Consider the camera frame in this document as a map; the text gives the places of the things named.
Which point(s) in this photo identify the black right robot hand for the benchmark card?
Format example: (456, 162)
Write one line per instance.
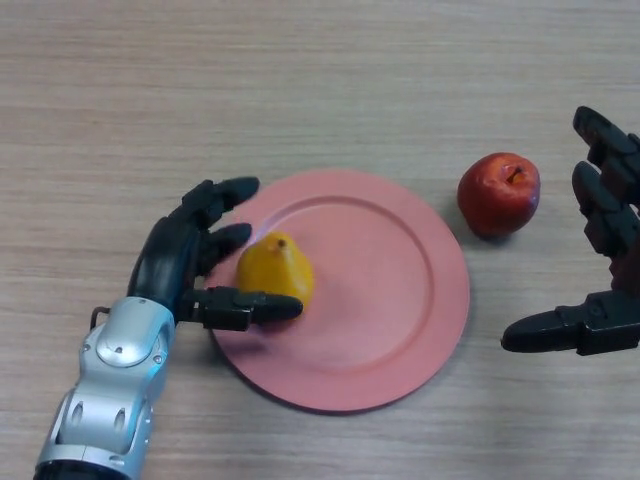
(612, 325)

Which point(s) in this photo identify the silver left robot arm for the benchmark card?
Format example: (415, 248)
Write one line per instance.
(115, 380)

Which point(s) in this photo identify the pink round plate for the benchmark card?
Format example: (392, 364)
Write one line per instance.
(365, 300)

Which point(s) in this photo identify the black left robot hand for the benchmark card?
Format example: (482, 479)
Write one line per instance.
(165, 260)

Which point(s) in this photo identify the yellow pear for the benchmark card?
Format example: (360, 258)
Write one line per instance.
(275, 267)

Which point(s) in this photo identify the red apple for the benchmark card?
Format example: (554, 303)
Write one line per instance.
(495, 200)

